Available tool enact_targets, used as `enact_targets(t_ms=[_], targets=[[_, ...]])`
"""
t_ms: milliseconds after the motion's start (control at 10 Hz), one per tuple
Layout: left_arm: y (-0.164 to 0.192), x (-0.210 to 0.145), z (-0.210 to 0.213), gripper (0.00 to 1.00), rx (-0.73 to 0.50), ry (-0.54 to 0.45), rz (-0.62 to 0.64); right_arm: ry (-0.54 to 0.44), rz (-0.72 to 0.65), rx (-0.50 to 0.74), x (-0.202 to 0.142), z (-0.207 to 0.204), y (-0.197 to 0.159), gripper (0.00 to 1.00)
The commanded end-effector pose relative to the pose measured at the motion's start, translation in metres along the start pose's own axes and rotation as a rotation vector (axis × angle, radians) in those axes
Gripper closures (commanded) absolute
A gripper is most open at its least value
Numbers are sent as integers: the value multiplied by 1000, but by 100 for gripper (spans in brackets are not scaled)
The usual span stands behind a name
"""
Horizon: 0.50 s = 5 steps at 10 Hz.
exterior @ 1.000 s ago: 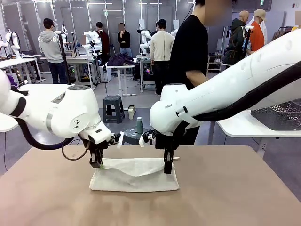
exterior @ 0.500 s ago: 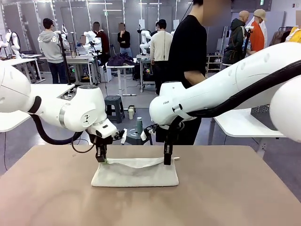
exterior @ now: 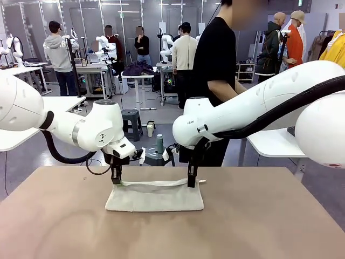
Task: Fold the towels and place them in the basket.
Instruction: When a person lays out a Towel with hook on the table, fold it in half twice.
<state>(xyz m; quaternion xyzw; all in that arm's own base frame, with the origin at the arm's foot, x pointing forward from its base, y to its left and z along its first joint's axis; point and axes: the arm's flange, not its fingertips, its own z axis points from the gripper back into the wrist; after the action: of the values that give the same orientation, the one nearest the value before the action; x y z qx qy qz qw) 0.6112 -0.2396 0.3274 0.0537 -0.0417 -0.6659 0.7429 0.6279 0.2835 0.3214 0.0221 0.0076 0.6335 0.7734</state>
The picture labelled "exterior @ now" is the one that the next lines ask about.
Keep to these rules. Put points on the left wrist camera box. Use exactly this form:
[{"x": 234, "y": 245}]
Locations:
[{"x": 142, "y": 156}]

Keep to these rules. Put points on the shoe rack with shoes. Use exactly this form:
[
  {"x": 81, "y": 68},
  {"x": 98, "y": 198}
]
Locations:
[{"x": 245, "y": 73}]

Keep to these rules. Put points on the person in maroon top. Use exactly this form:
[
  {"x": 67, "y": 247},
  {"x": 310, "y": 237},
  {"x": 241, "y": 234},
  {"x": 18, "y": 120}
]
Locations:
[{"x": 117, "y": 48}]

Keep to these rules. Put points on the man in cream sweater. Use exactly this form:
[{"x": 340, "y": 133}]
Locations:
[{"x": 184, "y": 54}]

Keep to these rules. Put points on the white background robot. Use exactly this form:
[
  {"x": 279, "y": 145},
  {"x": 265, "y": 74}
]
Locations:
[
  {"x": 17, "y": 51},
  {"x": 164, "y": 52},
  {"x": 103, "y": 40}
]

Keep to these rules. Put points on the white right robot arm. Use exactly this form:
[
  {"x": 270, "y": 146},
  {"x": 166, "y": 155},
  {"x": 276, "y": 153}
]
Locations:
[{"x": 242, "y": 113}]

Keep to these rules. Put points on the person in black t-shirt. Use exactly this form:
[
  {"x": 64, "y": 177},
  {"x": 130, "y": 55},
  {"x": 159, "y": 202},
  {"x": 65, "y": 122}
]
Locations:
[{"x": 215, "y": 54}]

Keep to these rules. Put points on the mannequin in dark jacket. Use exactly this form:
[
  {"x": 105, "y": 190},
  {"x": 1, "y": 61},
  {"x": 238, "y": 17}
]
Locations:
[{"x": 269, "y": 48}]

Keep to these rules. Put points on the tall dark grey stool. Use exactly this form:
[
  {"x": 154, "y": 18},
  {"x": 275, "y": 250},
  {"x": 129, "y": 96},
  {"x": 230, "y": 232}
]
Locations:
[{"x": 133, "y": 116}]

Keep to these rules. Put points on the person's right forearm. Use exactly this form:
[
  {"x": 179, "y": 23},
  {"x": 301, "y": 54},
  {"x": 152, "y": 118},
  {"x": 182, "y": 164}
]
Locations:
[{"x": 223, "y": 91}]

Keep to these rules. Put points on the black tripod with camera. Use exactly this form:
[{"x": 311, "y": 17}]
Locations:
[{"x": 283, "y": 51}]

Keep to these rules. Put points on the black computer with lights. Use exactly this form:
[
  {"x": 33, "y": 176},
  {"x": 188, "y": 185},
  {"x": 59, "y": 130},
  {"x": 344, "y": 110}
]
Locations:
[{"x": 167, "y": 82}]

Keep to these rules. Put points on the person in dark shirt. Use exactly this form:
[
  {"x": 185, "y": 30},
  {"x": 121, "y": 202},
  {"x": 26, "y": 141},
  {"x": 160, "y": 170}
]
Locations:
[{"x": 179, "y": 32}]

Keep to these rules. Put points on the beige terry towel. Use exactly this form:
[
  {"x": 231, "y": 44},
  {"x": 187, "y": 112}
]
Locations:
[{"x": 156, "y": 199}]

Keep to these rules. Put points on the mannequin in orange garment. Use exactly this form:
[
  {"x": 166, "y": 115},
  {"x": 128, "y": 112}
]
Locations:
[{"x": 295, "y": 46}]

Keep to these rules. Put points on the purple clothes pile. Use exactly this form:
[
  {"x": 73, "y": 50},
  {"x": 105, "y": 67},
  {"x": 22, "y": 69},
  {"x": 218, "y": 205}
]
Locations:
[{"x": 137, "y": 68}]

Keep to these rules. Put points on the white tumbler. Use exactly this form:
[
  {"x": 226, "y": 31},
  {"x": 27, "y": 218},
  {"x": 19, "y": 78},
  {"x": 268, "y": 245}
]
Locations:
[{"x": 150, "y": 131}]

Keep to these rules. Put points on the black tripod stand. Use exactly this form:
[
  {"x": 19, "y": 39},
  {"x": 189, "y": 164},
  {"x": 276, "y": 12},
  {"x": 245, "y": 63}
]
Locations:
[{"x": 74, "y": 67}]

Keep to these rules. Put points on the small white desk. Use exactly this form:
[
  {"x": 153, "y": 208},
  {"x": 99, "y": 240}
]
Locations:
[{"x": 137, "y": 76}]

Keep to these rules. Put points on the grey green bottle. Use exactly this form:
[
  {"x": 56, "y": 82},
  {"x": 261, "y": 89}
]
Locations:
[{"x": 160, "y": 144}]

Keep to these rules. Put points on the seated man at desk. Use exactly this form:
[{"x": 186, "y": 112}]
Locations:
[{"x": 95, "y": 46}]

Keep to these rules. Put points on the white table with rounded corner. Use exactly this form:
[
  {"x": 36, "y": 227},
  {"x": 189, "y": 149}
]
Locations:
[
  {"x": 67, "y": 103},
  {"x": 275, "y": 145}
]

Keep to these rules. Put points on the mannequin in yellow garment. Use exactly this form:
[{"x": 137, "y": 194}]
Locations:
[{"x": 334, "y": 51}]

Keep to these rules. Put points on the white hanging garment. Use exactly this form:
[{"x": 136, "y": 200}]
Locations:
[{"x": 303, "y": 40}]

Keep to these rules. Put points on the low dark grey stool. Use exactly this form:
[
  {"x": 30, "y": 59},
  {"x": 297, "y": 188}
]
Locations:
[{"x": 155, "y": 159}]

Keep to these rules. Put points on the person in black sweater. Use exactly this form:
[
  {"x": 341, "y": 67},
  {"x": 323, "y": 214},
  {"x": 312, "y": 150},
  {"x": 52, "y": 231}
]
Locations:
[{"x": 142, "y": 46}]

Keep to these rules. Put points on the man in grey hoodie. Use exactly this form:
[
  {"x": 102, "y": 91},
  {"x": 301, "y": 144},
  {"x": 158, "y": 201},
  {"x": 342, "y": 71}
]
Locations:
[{"x": 58, "y": 54}]

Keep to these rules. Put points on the long white desk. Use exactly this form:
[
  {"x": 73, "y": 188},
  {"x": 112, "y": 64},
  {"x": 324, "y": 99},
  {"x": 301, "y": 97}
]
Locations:
[{"x": 89, "y": 68}]

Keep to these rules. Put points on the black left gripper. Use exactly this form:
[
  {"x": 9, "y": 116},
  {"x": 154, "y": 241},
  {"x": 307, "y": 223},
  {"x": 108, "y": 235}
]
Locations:
[{"x": 116, "y": 163}]

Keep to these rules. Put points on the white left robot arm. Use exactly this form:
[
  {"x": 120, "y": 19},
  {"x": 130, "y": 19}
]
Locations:
[{"x": 94, "y": 126}]

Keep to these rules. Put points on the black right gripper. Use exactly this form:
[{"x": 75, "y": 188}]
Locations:
[{"x": 199, "y": 153}]

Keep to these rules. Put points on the clothes rack with coats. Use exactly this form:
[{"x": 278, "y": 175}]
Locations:
[{"x": 315, "y": 50}]

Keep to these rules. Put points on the open laptop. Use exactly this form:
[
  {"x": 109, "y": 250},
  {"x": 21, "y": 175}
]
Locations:
[{"x": 93, "y": 58}]

